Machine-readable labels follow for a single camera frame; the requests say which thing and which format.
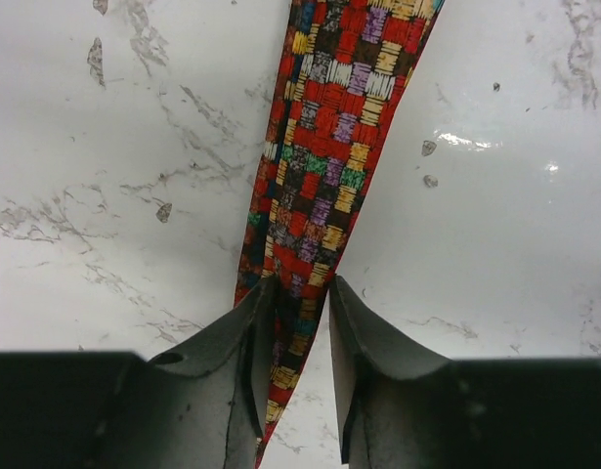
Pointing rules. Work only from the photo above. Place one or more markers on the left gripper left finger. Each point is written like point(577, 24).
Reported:
point(200, 404)

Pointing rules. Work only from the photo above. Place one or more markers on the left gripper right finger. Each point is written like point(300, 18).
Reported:
point(402, 405)

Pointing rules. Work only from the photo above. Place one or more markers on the red patterned tie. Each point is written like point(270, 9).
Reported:
point(343, 69)

